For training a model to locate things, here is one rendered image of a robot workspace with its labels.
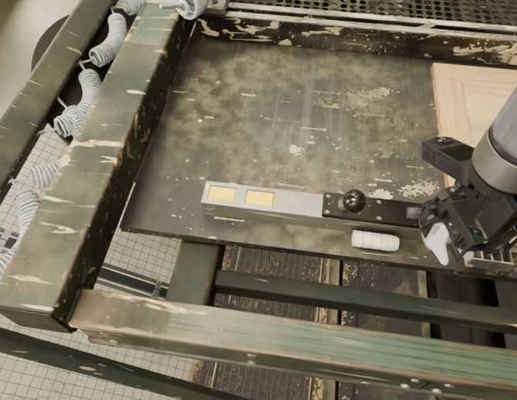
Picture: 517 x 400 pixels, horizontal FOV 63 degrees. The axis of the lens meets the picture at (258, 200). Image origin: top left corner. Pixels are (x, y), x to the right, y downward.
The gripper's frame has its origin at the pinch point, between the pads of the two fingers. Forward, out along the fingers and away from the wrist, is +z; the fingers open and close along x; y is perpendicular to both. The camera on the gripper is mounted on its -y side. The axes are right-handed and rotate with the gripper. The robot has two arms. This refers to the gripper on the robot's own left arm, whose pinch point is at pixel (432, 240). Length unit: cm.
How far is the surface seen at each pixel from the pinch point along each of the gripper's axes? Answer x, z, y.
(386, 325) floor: 63, 205, -37
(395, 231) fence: -0.3, 9.7, -7.1
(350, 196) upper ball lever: -11.1, -3.5, -7.9
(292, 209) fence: -17.6, 8.1, -14.3
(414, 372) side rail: -7.7, 7.1, 16.2
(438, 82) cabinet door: 25, 10, -42
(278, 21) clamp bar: -8, 5, -66
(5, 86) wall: -261, 308, -448
